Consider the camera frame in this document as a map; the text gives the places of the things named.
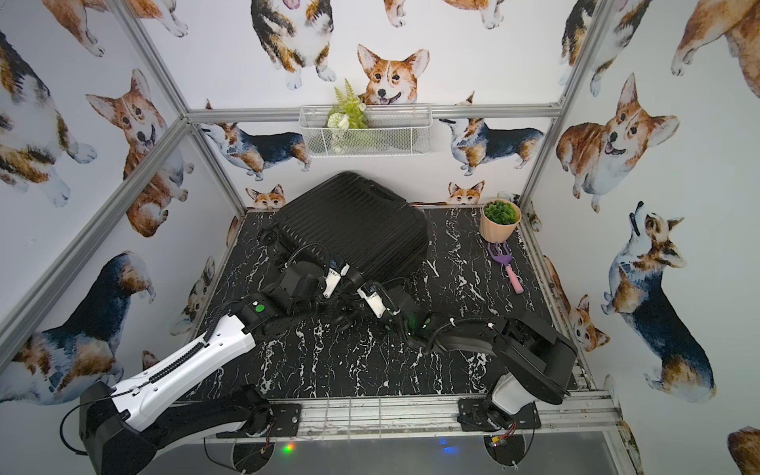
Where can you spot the aluminium front rail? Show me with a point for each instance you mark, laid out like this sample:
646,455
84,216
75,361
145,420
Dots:
407,417

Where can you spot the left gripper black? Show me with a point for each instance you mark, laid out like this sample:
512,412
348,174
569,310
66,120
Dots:
351,277

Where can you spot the white wire mesh basket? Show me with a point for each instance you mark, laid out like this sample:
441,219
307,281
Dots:
393,131

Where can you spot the green fern with white flower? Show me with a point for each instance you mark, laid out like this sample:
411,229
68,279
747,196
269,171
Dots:
347,122

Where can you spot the black hard-shell suitcase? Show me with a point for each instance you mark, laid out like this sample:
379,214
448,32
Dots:
353,223

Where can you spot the beige pot with green plant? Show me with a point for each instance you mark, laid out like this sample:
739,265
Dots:
499,220

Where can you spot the purple pink toy rake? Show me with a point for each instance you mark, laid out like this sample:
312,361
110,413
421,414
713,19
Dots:
501,253

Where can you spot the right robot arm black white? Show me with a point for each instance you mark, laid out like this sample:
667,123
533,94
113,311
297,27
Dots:
538,360

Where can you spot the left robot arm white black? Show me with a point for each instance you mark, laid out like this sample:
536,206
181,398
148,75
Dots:
124,427

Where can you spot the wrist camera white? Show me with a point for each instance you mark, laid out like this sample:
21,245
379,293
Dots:
333,280
371,294

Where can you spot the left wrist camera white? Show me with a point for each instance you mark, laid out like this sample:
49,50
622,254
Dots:
333,280

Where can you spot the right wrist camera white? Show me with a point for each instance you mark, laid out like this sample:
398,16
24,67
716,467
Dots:
371,294

